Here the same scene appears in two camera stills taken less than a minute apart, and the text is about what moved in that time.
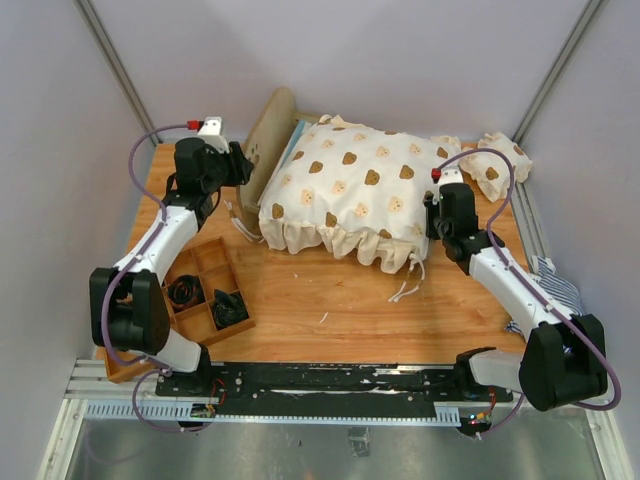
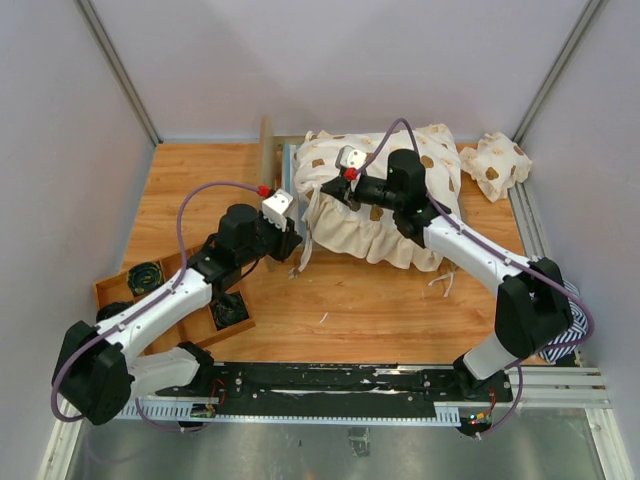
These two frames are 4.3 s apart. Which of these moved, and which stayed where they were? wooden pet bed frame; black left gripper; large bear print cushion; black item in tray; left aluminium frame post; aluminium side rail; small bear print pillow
Moved: large bear print cushion; black left gripper; wooden pet bed frame
Stayed: left aluminium frame post; black item in tray; aluminium side rail; small bear print pillow
